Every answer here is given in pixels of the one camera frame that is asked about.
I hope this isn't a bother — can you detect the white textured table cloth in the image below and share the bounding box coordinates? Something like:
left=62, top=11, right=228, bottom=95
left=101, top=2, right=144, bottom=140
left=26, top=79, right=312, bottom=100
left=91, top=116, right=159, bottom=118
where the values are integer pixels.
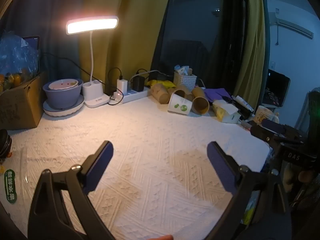
left=0, top=95, right=272, bottom=240

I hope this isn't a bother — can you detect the yellow cloth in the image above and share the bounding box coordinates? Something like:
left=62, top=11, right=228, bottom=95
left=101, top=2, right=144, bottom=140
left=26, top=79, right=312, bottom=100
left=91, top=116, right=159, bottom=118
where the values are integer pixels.
left=146, top=79, right=176, bottom=89

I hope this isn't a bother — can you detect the white paper cup green print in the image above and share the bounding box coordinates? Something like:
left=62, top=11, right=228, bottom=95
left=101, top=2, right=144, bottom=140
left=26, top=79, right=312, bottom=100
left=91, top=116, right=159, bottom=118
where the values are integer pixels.
left=167, top=92, right=193, bottom=116

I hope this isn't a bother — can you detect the white power strip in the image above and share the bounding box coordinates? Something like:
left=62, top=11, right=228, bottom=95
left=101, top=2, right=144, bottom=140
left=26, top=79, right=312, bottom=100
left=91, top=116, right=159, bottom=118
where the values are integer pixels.
left=103, top=85, right=151, bottom=104

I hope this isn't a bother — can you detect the dark blue curtain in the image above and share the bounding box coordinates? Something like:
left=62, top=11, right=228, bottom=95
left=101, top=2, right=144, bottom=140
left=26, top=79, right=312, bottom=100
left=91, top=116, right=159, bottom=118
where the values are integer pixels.
left=0, top=0, right=83, bottom=87

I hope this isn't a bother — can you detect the white plate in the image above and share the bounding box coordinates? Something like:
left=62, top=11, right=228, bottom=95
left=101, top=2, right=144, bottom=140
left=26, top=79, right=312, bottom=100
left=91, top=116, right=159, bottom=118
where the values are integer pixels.
left=42, top=94, right=85, bottom=118

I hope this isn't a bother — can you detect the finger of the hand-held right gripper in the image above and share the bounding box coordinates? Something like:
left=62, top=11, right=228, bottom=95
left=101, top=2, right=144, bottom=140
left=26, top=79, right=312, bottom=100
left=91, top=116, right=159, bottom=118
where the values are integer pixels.
left=261, top=119, right=286, bottom=133
left=249, top=124, right=278, bottom=144

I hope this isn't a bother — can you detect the purple cloth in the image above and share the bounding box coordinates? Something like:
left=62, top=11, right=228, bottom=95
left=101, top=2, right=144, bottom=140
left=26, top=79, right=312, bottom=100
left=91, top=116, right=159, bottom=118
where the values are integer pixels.
left=203, top=88, right=235, bottom=103

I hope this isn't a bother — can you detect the yellow-green packet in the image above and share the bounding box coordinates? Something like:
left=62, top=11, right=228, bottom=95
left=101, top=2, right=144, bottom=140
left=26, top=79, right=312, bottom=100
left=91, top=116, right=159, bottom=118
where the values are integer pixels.
left=239, top=189, right=262, bottom=226

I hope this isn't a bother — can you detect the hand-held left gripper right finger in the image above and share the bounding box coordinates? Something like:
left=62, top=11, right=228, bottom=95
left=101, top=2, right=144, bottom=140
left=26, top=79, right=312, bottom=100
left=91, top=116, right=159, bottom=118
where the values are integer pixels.
left=205, top=141, right=293, bottom=240

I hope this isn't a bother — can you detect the white charger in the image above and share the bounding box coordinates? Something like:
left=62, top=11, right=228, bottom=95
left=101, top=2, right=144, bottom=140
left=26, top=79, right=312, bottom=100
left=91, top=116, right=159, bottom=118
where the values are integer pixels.
left=116, top=79, right=129, bottom=93

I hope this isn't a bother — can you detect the pile of oranges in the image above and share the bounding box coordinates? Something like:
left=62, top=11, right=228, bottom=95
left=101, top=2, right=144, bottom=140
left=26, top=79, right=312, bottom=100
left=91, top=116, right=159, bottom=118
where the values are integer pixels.
left=0, top=72, right=23, bottom=92

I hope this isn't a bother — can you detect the white air conditioner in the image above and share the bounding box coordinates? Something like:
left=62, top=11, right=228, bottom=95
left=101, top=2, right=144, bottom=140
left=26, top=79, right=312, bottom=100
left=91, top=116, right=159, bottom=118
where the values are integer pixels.
left=268, top=17, right=314, bottom=40

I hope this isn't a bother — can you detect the black cable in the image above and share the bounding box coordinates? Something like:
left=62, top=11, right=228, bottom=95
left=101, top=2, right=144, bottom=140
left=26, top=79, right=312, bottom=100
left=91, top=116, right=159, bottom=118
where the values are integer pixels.
left=107, top=67, right=124, bottom=105
left=41, top=52, right=93, bottom=77

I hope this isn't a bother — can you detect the blue plastic bag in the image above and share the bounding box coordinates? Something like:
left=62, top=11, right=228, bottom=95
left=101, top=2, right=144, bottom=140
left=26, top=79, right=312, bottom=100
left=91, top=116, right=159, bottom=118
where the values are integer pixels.
left=0, top=30, right=40, bottom=80

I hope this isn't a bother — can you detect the black round object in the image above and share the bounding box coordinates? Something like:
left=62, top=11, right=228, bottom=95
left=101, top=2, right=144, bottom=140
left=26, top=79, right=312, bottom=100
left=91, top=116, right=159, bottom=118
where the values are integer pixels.
left=0, top=129, right=13, bottom=158

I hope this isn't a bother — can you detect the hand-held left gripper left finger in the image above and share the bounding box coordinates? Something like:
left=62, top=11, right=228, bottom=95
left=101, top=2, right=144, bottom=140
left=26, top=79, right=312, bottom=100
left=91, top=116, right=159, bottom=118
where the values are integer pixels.
left=27, top=141, right=118, bottom=240

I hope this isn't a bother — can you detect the black power adapter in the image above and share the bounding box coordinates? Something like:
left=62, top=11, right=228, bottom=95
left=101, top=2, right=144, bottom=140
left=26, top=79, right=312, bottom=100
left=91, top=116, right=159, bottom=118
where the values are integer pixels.
left=132, top=76, right=145, bottom=92

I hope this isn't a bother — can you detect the white tube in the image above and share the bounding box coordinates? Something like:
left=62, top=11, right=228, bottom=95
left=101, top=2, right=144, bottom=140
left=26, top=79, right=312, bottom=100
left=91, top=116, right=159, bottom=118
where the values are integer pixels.
left=232, top=95, right=255, bottom=111

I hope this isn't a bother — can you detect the yellow curtain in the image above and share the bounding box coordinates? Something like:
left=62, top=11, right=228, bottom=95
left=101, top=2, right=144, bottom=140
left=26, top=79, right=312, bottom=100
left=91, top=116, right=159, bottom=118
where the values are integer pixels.
left=233, top=0, right=271, bottom=111
left=78, top=0, right=173, bottom=98

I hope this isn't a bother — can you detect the cardboard box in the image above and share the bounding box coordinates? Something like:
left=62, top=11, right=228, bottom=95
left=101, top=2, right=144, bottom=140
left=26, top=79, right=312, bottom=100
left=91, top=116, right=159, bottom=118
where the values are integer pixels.
left=0, top=71, right=48, bottom=131

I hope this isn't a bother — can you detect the person's right hand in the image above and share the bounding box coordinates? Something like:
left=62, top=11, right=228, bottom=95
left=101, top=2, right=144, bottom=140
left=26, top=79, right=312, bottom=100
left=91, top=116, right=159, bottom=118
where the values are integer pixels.
left=284, top=166, right=316, bottom=189

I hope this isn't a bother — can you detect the white plastic basket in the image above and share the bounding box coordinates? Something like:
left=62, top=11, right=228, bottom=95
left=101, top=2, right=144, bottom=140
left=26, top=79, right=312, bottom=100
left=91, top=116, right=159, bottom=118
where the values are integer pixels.
left=173, top=71, right=198, bottom=92

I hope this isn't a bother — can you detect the clear plastic bag green label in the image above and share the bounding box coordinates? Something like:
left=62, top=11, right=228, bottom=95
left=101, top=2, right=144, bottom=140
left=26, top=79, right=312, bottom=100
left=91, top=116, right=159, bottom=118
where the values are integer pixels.
left=0, top=148, right=28, bottom=207

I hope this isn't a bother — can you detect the white dish with red rim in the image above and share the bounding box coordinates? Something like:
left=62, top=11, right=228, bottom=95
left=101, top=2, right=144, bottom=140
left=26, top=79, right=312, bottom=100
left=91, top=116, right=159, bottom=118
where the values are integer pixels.
left=48, top=79, right=79, bottom=91

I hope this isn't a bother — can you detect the black tablet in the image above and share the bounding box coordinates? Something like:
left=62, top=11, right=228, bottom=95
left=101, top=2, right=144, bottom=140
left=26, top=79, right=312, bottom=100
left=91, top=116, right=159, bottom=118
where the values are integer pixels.
left=22, top=36, right=41, bottom=76

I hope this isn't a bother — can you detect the white mug yellow print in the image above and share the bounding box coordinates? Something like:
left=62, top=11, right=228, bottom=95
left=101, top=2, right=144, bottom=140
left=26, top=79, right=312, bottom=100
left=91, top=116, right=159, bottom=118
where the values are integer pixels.
left=253, top=105, right=280, bottom=125

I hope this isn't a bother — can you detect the white desk lamp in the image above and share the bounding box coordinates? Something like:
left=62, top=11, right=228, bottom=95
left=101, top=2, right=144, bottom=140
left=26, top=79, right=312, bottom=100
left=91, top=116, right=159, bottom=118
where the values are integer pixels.
left=65, top=16, right=119, bottom=109

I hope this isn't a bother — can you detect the white cable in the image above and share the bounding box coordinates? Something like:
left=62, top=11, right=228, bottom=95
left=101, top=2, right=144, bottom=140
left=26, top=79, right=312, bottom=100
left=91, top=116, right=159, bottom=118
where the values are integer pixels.
left=129, top=70, right=167, bottom=81

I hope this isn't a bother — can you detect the yellow tissue packet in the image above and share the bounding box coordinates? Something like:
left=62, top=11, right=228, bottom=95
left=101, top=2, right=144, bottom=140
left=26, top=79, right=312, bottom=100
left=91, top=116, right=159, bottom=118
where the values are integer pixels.
left=212, top=99, right=242, bottom=124

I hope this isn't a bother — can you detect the blue bowl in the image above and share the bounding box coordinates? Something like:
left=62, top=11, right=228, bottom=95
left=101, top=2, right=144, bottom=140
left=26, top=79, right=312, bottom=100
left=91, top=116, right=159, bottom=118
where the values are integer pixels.
left=42, top=78, right=84, bottom=110

